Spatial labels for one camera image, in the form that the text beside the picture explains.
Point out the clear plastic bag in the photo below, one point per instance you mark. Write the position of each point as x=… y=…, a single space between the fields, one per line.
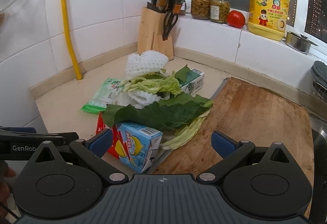
x=120 y=98

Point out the pickle jar orange lid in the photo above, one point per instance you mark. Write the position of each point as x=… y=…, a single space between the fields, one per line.
x=219 y=9

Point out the blue drink carton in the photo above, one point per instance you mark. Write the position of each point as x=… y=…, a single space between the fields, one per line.
x=135 y=145

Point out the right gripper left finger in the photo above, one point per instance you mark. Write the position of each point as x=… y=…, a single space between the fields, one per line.
x=90 y=153

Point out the red tomato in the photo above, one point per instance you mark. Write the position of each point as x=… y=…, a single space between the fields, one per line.
x=235 y=19

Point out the large dark green leaf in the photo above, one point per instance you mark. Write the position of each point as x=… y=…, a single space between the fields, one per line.
x=165 y=115

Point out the pale cabbage strips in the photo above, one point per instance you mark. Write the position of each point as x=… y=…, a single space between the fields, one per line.
x=185 y=134

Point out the white foam fruit net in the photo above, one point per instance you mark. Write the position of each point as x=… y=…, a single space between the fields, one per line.
x=145 y=63

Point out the yellow dish soap bottle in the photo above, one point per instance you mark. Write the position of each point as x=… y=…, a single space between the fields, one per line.
x=268 y=18

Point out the black kitchen scissors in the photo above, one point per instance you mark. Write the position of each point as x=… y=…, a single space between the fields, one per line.
x=169 y=22

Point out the green white carton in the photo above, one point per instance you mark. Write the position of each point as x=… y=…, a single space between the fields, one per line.
x=194 y=83

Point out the pickle jar dark lid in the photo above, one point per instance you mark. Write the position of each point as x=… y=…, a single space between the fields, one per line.
x=200 y=9

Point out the wooden knife block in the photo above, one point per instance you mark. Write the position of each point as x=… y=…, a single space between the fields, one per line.
x=151 y=34

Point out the orange bowl on sill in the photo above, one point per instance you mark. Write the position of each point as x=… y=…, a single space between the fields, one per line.
x=180 y=7

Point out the small steel pot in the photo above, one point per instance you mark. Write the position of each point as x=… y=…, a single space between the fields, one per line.
x=299 y=42

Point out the green plastic snack bag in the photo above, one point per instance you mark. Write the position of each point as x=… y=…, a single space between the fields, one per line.
x=103 y=96

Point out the wooden cutting board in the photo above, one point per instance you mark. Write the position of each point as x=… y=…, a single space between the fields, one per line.
x=244 y=111

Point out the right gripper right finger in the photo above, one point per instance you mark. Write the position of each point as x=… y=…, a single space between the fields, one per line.
x=233 y=154

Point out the person's left hand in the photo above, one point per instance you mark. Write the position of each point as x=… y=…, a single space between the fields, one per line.
x=5 y=192

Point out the yellow vertical pipe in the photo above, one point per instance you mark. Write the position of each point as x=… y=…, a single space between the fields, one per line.
x=65 y=17

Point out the light green cabbage leaves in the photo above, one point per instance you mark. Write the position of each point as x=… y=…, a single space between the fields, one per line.
x=153 y=83

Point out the small green leaf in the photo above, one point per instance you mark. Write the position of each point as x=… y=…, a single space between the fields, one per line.
x=183 y=74

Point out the red drink carton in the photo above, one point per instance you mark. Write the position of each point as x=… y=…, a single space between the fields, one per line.
x=101 y=126

